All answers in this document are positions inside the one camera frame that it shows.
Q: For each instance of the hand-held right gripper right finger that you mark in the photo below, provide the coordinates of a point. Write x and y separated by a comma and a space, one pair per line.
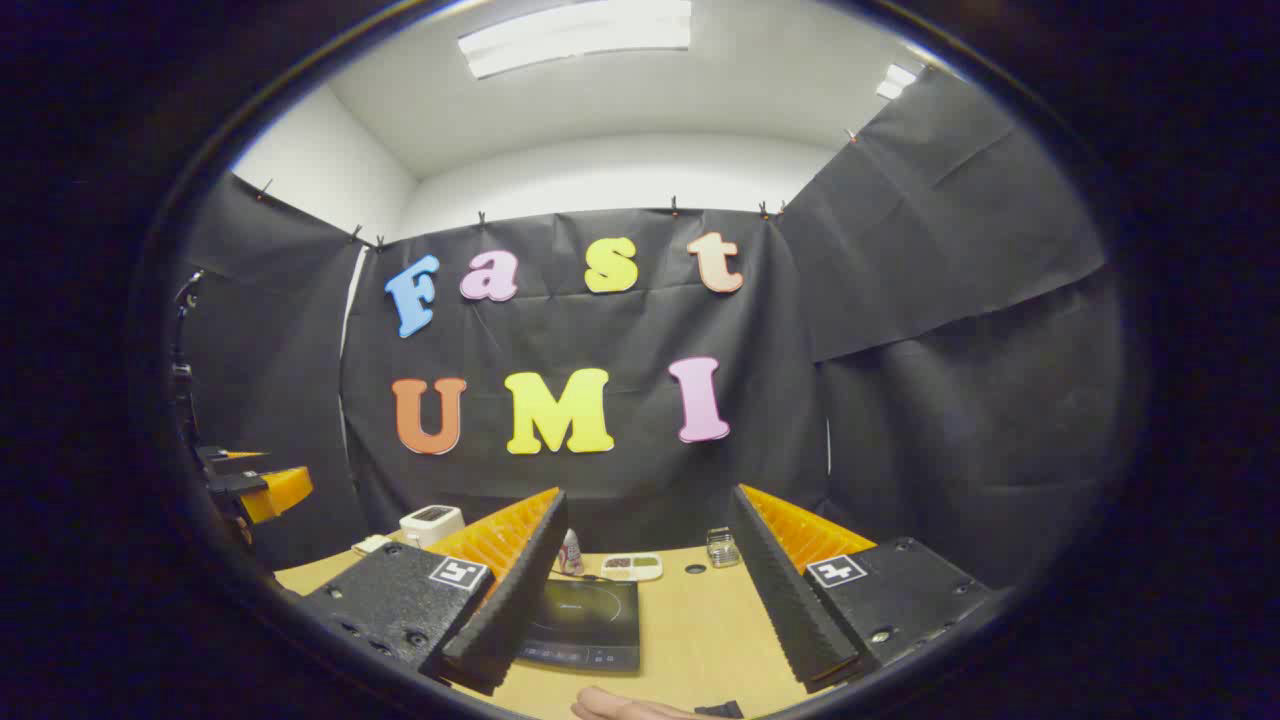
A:
785, 590

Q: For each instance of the black backdrop cloth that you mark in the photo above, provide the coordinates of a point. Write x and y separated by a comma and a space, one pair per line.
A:
620, 480

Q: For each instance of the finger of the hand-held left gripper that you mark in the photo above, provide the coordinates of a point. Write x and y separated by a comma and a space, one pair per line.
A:
275, 492
235, 462

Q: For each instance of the black induction cooktop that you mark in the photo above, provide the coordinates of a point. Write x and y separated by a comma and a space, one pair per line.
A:
590, 620

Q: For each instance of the large ceiling light panel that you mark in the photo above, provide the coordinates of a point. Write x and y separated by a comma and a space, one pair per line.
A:
570, 38

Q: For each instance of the plate with toast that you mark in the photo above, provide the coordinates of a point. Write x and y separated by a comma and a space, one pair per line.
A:
372, 546

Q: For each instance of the small ceiling light panel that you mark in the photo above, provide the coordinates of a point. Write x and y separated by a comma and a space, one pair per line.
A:
895, 82

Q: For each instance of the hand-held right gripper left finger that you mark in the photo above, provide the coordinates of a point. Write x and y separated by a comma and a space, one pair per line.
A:
520, 590

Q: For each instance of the white toaster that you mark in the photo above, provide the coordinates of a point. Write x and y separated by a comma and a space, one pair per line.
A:
430, 525

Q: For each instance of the silver drink bottle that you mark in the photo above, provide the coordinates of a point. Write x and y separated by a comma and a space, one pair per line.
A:
571, 555

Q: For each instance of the white divided dish of beans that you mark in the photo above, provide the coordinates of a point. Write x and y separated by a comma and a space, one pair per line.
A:
630, 567

